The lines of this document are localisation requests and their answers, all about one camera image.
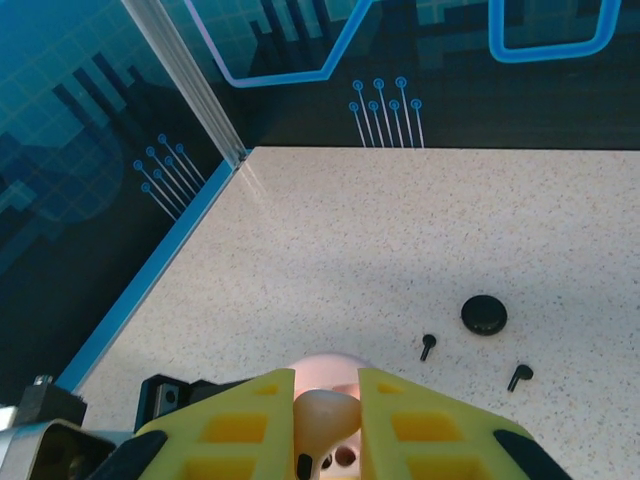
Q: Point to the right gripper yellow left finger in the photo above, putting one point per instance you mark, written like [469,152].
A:
[225,430]

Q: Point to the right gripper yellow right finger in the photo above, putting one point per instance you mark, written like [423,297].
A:
[425,430]

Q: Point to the black earbud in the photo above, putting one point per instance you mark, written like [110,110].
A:
[428,341]
[522,372]

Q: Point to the pink earbud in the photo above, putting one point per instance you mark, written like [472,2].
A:
[325,410]

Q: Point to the pink round charging case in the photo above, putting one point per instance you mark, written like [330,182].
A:
[325,367]

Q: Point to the black round charging case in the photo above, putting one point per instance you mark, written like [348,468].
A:
[484,314]

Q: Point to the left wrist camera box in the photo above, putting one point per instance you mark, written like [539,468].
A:
[50,445]

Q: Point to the aluminium frame post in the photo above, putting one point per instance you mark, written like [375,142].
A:
[187,75]

